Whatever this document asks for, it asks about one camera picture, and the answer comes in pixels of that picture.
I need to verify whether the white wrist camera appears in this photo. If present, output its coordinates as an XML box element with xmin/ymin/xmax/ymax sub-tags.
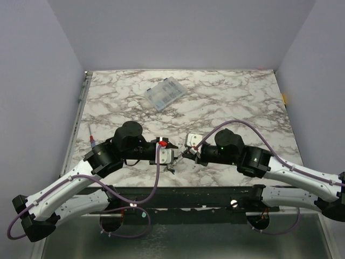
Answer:
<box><xmin>184</xmin><ymin>133</ymin><xmax>203</xmax><ymax>155</ymax></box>
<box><xmin>156</xmin><ymin>148</ymin><xmax>175</xmax><ymax>165</ymax></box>

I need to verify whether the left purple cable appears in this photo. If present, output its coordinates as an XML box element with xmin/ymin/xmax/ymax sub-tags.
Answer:
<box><xmin>6</xmin><ymin>141</ymin><xmax>167</xmax><ymax>240</ymax></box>

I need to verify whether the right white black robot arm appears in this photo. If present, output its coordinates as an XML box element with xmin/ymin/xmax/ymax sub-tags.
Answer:
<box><xmin>183</xmin><ymin>129</ymin><xmax>344</xmax><ymax>222</ymax></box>

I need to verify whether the red blue screwdriver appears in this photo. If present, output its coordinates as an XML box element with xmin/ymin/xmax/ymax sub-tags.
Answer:
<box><xmin>88</xmin><ymin>124</ymin><xmax>95</xmax><ymax>148</ymax></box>

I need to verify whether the clear plastic organizer box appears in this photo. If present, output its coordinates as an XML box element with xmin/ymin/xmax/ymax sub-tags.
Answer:
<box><xmin>144</xmin><ymin>77</ymin><xmax>187</xmax><ymax>111</ymax></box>

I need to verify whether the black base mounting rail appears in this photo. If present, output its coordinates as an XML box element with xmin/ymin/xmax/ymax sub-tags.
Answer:
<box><xmin>87</xmin><ymin>184</ymin><xmax>281</xmax><ymax>224</ymax></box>

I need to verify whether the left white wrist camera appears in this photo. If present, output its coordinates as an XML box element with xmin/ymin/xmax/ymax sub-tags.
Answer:
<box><xmin>156</xmin><ymin>148</ymin><xmax>175</xmax><ymax>165</ymax></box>

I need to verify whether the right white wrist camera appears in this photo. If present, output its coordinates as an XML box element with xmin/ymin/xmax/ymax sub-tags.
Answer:
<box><xmin>184</xmin><ymin>133</ymin><xmax>203</xmax><ymax>155</ymax></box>

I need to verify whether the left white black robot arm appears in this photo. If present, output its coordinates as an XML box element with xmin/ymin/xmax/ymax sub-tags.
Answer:
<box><xmin>10</xmin><ymin>121</ymin><xmax>178</xmax><ymax>242</ymax></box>

